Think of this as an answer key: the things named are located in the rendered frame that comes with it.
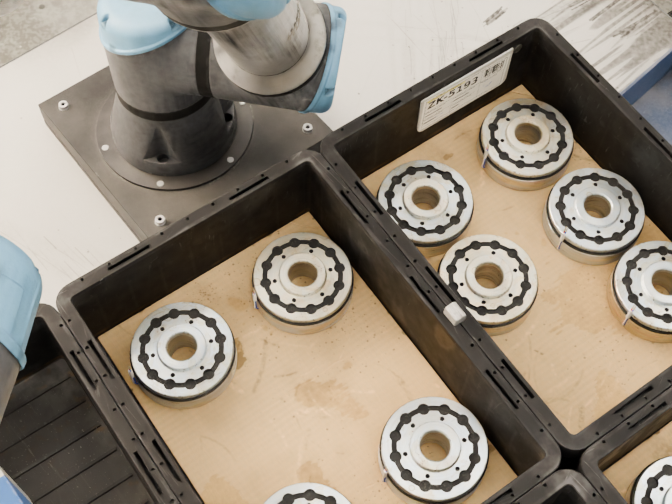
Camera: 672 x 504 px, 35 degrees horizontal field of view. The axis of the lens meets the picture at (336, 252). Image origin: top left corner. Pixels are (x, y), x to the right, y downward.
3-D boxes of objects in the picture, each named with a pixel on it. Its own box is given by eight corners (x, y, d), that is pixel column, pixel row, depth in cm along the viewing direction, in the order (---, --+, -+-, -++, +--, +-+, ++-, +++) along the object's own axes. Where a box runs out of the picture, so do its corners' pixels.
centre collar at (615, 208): (563, 206, 114) (565, 203, 113) (594, 180, 115) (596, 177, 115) (598, 237, 112) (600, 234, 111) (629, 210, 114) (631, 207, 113)
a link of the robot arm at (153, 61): (128, 27, 126) (108, -62, 115) (240, 43, 125) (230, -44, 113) (97, 106, 120) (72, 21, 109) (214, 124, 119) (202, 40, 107)
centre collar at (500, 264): (454, 270, 110) (455, 267, 109) (494, 248, 111) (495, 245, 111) (482, 308, 108) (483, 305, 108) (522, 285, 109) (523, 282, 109)
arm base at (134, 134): (88, 120, 132) (72, 66, 123) (189, 60, 137) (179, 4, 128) (159, 199, 126) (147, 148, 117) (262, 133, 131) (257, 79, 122)
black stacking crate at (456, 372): (75, 344, 111) (51, 297, 101) (312, 204, 119) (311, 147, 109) (289, 681, 96) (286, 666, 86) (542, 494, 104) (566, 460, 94)
